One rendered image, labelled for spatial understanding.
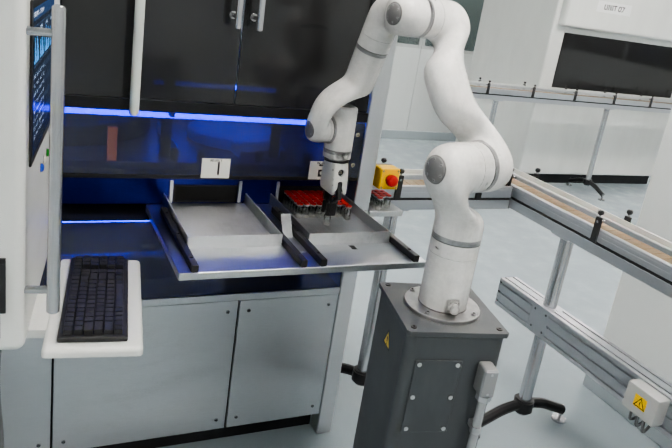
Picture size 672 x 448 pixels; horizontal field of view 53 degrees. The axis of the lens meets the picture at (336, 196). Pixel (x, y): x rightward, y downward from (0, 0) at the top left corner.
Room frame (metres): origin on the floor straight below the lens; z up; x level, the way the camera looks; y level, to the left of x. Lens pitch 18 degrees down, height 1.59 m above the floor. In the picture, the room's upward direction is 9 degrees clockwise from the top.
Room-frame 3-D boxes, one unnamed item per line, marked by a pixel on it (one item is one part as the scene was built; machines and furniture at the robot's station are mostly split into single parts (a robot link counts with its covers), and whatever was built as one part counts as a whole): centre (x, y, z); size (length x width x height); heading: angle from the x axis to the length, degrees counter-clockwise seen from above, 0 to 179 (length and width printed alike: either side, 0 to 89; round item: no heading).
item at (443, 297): (1.54, -0.30, 0.95); 0.19 x 0.19 x 0.18
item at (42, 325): (1.40, 0.56, 0.79); 0.45 x 0.28 x 0.03; 19
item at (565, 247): (2.34, -0.86, 0.46); 0.09 x 0.09 x 0.77; 27
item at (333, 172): (1.94, 0.02, 1.05); 0.10 x 0.08 x 0.11; 27
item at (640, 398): (1.84, -1.04, 0.50); 0.12 x 0.05 x 0.09; 27
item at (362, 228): (1.97, 0.02, 0.90); 0.34 x 0.26 x 0.04; 27
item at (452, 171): (1.52, -0.28, 1.16); 0.19 x 0.12 x 0.24; 128
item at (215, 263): (1.83, 0.14, 0.87); 0.70 x 0.48 x 0.02; 117
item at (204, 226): (1.81, 0.32, 0.90); 0.34 x 0.26 x 0.04; 27
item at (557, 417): (2.34, -0.86, 0.07); 0.50 x 0.08 x 0.14; 117
